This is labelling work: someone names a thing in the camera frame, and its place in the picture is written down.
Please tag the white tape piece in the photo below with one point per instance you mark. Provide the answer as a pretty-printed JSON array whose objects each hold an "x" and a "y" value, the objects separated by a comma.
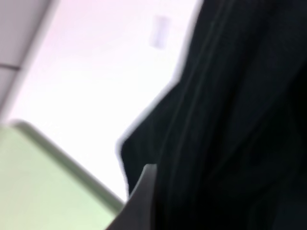
[{"x": 160, "y": 30}]

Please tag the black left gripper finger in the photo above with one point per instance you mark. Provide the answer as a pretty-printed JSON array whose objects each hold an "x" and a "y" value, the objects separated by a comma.
[{"x": 139, "y": 211}]

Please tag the black short sleeve t-shirt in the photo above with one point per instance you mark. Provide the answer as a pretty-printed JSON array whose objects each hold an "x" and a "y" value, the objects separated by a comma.
[{"x": 230, "y": 139}]

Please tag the light green plastic tray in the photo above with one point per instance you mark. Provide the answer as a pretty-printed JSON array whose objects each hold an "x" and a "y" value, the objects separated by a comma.
[{"x": 41, "y": 188}]

